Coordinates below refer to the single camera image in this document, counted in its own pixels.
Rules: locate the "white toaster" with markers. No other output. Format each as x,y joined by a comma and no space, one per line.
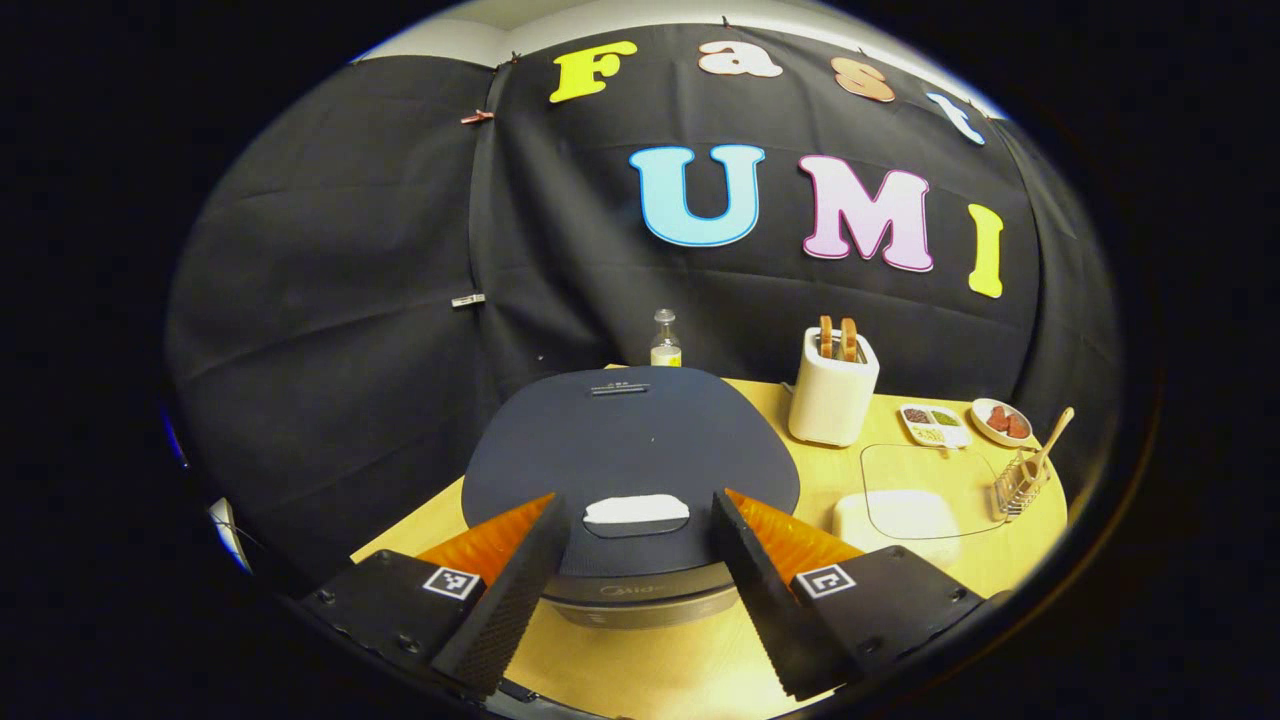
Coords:
830,405

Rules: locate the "small glass bottle yellow label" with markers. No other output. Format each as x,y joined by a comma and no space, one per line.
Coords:
666,350

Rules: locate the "black backdrop cloth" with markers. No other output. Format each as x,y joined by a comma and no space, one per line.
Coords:
330,250

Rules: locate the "white divided dish of beans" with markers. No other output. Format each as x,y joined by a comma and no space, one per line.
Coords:
958,437

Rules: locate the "white round plate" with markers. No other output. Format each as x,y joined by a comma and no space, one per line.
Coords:
982,425

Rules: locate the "red meat piece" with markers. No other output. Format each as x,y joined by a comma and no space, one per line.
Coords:
997,418
1018,427

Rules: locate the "pink clothes peg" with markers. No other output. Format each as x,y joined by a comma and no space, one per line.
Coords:
477,117

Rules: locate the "dark grey rice cooker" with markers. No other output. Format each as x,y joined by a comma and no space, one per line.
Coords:
630,440

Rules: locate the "white clip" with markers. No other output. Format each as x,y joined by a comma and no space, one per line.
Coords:
468,300

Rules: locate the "toast slice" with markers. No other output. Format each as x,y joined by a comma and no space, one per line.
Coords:
849,340
826,338

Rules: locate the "clear plastic container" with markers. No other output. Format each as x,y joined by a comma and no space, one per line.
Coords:
930,470

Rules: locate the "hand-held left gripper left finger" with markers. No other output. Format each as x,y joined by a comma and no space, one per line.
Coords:
510,600

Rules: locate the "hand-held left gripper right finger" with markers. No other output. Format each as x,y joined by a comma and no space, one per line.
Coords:
755,600

